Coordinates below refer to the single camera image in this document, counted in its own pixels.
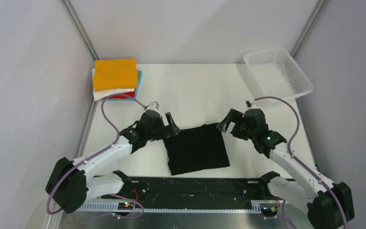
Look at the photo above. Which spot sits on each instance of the white plastic mesh basket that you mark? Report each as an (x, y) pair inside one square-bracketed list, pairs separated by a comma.
[(274, 72)]

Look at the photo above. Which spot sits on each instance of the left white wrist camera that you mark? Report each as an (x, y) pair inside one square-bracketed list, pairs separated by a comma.
[(154, 106)]

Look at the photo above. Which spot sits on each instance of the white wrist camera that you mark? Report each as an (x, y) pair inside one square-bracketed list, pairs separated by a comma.
[(250, 104), (154, 106)]

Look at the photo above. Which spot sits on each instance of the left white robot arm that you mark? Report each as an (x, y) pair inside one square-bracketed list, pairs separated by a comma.
[(88, 170)]

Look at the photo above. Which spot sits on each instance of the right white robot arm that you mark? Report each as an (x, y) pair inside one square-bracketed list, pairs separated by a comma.
[(328, 205)]

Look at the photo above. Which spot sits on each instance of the black t-shirt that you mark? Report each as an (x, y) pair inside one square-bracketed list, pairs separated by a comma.
[(196, 149)]

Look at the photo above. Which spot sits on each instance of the aluminium frame rail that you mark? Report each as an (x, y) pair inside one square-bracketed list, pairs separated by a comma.
[(116, 203)]

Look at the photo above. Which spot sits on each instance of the orange folded t-shirt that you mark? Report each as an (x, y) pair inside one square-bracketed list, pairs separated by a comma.
[(115, 74)]

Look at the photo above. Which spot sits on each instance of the red folded t-shirt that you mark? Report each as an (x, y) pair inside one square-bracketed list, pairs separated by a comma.
[(122, 96)]

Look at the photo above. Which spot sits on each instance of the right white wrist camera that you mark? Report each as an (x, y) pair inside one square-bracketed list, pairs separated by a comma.
[(250, 104)]

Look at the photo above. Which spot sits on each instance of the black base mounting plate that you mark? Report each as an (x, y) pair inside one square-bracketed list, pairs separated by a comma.
[(177, 193)]

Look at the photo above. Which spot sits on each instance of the light blue folded t-shirt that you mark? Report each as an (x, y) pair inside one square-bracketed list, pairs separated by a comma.
[(139, 82)]

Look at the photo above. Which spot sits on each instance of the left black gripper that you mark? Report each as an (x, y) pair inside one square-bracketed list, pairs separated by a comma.
[(167, 130)]

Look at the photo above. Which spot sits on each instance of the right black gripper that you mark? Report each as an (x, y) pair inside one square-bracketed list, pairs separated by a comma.
[(236, 117)]

